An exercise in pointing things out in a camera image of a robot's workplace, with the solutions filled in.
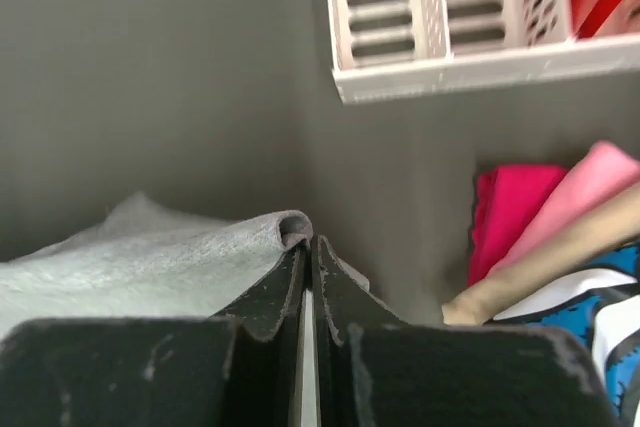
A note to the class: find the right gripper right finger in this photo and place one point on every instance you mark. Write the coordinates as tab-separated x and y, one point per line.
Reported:
343	311

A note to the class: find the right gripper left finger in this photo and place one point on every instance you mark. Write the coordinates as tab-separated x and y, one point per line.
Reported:
257	347

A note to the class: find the grey t-shirt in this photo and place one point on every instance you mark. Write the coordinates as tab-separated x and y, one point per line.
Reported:
145	260

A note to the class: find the magenta folded t-shirt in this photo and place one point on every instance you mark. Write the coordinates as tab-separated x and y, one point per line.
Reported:
507	199

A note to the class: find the black daisy print t-shirt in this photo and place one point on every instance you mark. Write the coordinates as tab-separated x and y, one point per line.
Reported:
598	303

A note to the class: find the white file organizer rack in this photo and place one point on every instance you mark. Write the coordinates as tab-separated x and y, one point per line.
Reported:
387	49

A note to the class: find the beige folded t-shirt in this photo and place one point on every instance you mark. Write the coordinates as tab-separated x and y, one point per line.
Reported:
607	226

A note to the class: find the light pink folded t-shirt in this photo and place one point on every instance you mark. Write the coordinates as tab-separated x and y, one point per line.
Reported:
604	172

